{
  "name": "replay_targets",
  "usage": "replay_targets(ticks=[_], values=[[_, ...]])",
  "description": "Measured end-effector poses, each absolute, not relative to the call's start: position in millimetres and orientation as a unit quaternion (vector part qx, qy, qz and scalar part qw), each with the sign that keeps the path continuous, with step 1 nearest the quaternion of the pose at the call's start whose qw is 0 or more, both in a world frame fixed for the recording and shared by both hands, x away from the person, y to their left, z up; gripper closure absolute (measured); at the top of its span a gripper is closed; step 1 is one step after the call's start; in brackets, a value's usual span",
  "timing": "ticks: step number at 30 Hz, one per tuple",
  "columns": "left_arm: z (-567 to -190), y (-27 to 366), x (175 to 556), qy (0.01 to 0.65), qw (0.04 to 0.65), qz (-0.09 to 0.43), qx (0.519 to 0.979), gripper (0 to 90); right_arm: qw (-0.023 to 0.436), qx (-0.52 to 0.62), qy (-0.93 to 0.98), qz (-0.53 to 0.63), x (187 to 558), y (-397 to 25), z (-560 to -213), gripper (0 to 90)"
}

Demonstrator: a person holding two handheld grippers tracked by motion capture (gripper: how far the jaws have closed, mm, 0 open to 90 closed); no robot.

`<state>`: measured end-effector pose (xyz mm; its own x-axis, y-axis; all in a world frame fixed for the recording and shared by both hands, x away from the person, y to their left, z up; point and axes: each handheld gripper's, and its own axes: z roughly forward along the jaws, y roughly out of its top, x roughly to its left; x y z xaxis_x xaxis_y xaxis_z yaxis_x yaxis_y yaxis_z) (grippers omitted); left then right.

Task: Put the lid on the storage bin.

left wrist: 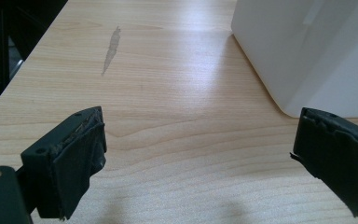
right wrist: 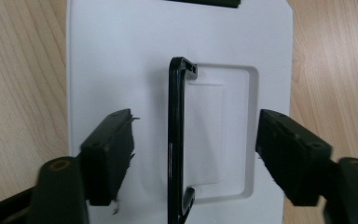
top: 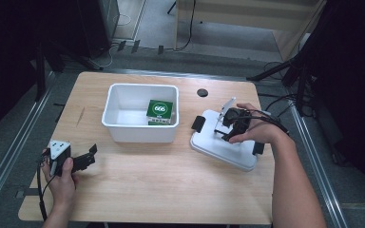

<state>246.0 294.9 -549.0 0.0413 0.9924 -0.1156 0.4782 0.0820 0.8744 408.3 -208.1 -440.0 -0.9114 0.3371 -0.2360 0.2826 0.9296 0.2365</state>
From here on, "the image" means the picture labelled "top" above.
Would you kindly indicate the white bin lid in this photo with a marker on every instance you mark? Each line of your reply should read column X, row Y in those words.
column 215, row 145

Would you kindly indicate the light wooden cabinet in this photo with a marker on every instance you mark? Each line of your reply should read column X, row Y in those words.
column 234, row 19

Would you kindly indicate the metal floor rail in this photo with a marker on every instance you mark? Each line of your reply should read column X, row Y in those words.
column 316, row 164
column 12, row 142

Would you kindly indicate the person's left hand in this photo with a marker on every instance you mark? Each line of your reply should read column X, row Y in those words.
column 61, row 186

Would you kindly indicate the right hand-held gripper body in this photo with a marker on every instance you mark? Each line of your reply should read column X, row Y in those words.
column 236, row 122

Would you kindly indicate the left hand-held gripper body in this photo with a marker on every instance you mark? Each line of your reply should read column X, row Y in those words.
column 59, row 155

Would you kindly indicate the white plastic bin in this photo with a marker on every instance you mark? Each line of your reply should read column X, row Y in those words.
column 130, row 126

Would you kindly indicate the dark cabinet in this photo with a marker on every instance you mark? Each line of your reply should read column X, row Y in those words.
column 98, row 25

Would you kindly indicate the green box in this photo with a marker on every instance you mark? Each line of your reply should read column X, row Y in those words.
column 160, row 110

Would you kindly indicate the black tripod stand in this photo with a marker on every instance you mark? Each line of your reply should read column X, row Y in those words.
column 294, row 69

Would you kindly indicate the person's right hand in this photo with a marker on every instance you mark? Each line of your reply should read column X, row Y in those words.
column 259, row 129

